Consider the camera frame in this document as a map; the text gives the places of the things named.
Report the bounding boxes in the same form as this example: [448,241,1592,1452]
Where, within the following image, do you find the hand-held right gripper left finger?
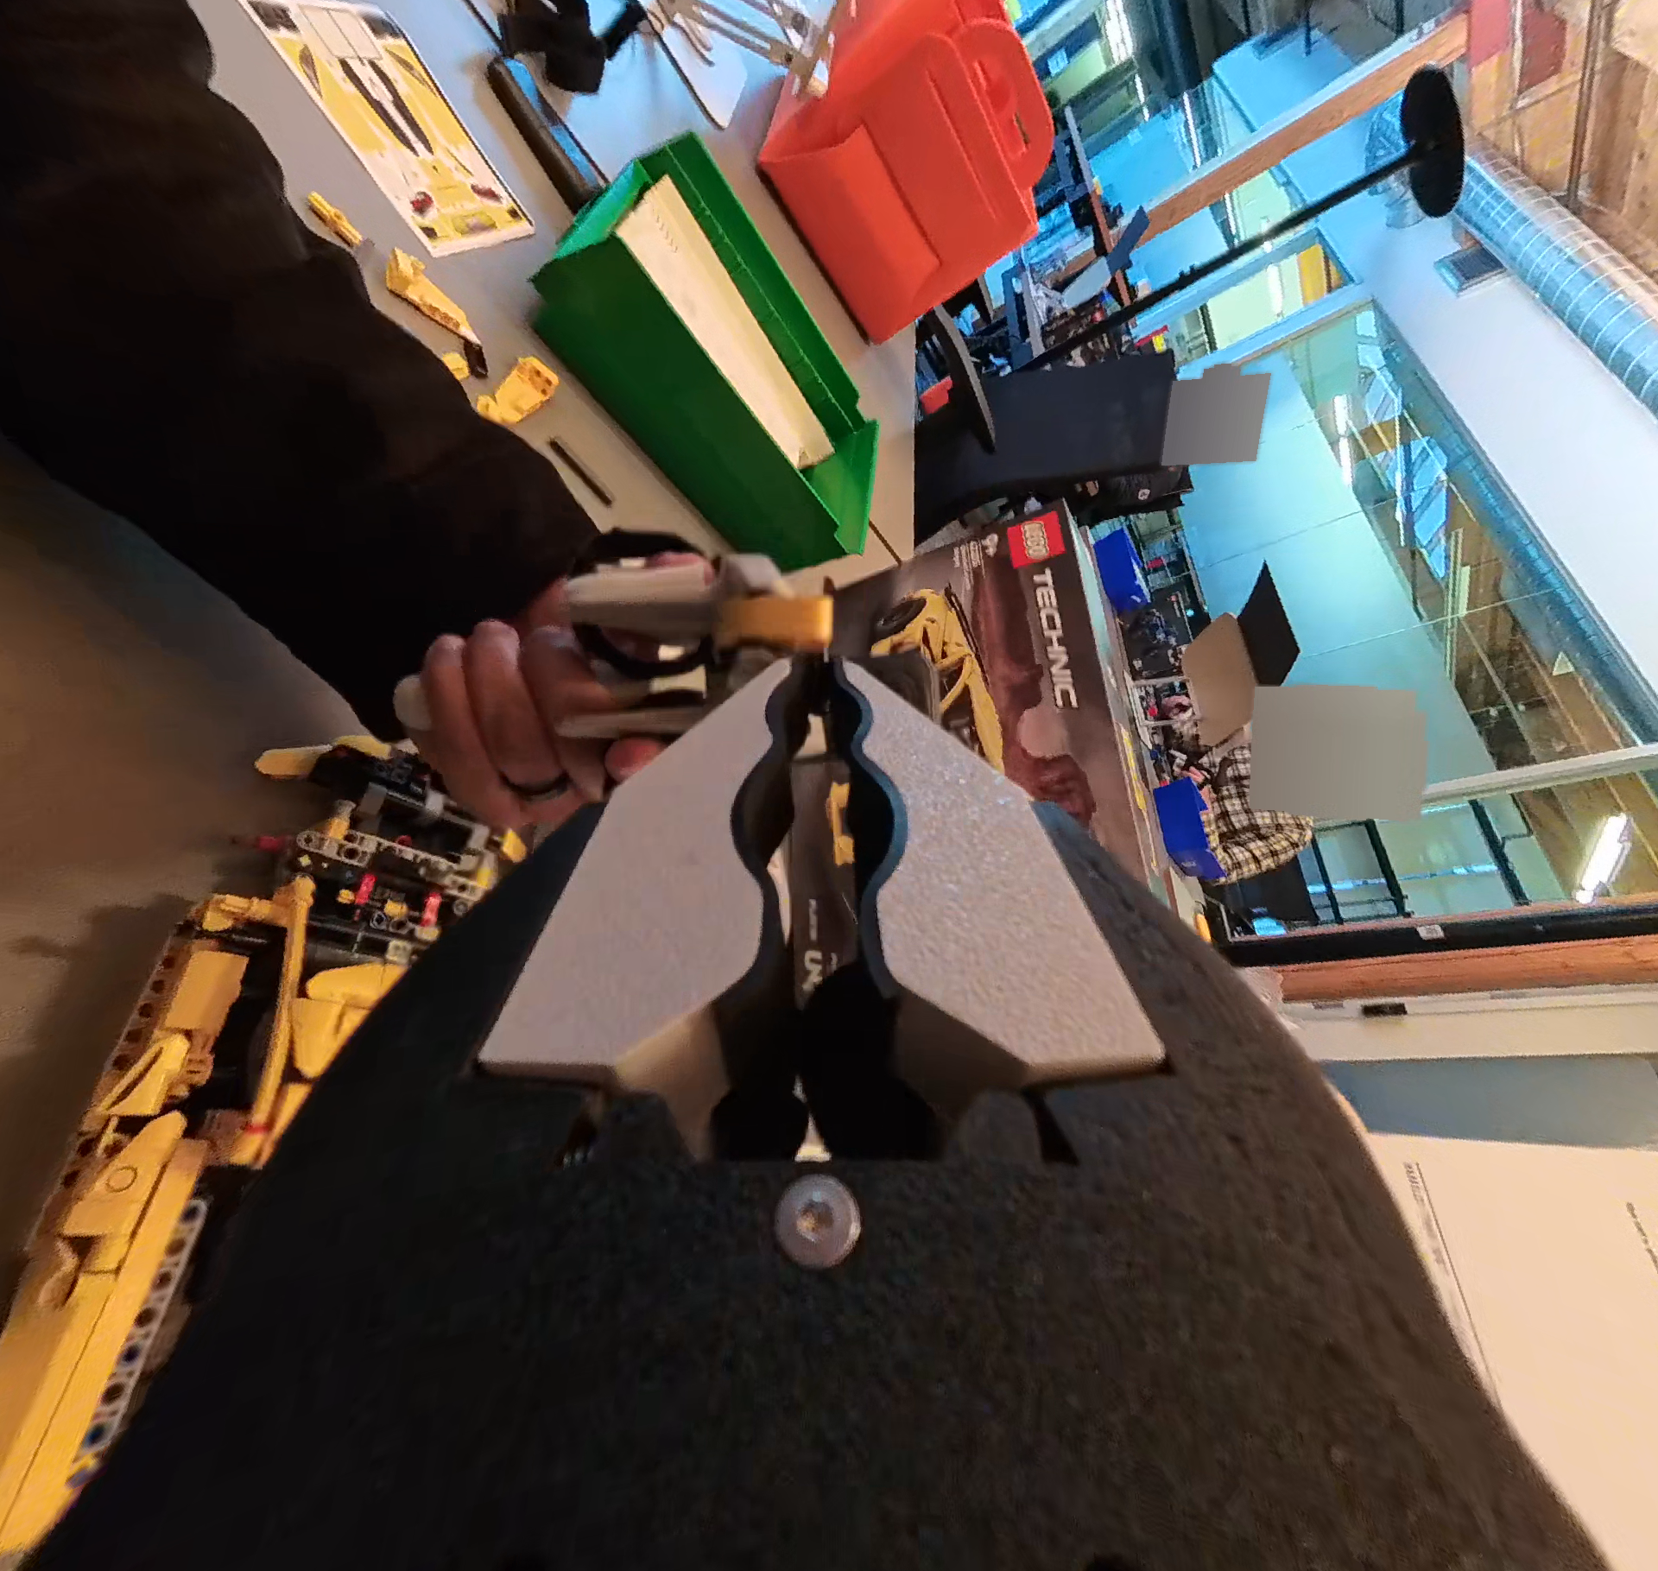
[482,660,807,1156]

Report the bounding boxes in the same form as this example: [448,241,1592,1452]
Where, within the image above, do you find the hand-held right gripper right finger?
[806,666,1165,1156]

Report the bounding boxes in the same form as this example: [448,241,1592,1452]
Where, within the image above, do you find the yellow panel with red pins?
[721,597,836,652]

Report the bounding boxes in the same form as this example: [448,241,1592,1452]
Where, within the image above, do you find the grey desk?
[0,0,918,1272]

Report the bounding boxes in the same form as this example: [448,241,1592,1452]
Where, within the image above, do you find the person's left hand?
[396,613,668,825]

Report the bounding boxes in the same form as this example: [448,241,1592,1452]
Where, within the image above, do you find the green plastic bin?
[532,130,878,577]

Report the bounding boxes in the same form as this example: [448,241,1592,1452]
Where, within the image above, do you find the black toy set box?
[793,503,1178,1017]

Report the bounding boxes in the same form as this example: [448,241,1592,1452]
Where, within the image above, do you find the black office chair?
[914,315,1178,537]

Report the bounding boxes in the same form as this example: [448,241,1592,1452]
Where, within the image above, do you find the orange plastic bag holder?
[757,0,1058,341]

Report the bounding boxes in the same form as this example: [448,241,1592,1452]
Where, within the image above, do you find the black slim device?
[484,57,601,212]

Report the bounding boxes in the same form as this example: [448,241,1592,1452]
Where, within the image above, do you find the white board stand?
[615,0,836,130]

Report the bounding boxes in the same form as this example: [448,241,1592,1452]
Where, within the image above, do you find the printed sticker sheet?
[232,0,538,260]

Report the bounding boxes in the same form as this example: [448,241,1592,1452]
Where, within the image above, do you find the yellow brick car model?
[0,736,532,1556]

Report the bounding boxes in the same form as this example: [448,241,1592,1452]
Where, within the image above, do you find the white paper sheet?
[1369,1130,1658,1571]

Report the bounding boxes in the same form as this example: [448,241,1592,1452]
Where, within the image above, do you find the black pole stand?
[1021,62,1471,378]

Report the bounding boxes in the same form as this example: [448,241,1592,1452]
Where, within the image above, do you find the wooden rail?
[1224,896,1658,1002]

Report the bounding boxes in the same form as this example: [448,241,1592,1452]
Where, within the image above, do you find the wooden post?
[1141,4,1471,248]

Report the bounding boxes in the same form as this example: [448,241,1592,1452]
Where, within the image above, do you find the silver ventilation duct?
[1448,144,1658,412]

